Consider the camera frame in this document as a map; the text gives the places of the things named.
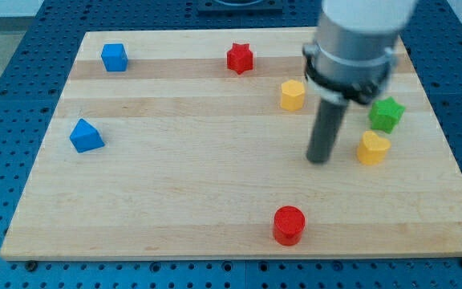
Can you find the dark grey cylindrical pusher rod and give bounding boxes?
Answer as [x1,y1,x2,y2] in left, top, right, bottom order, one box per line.
[306,99,348,164]

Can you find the yellow heart block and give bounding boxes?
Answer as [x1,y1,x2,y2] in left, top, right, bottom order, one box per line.
[356,131,391,165]

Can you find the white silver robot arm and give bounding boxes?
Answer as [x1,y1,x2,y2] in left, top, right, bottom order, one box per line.
[302,0,417,164]

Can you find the green star block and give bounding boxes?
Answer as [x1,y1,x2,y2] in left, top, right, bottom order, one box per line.
[368,97,406,133]

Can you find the red star block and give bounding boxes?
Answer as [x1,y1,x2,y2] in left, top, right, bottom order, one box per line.
[226,43,253,75]

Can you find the yellow hexagon block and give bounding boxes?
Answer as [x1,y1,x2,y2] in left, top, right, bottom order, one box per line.
[280,79,306,112]

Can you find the red cylinder block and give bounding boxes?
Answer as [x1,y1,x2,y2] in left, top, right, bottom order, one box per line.
[273,206,306,246]

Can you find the light wooden board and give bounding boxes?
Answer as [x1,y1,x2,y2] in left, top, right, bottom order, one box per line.
[0,27,462,261]

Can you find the blue cube block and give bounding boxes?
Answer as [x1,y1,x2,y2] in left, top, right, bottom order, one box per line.
[101,43,128,72]

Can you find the blue triangular prism block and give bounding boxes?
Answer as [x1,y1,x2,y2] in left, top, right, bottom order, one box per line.
[69,119,105,153]

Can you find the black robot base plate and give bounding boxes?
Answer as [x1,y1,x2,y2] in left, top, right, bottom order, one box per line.
[196,0,283,14]

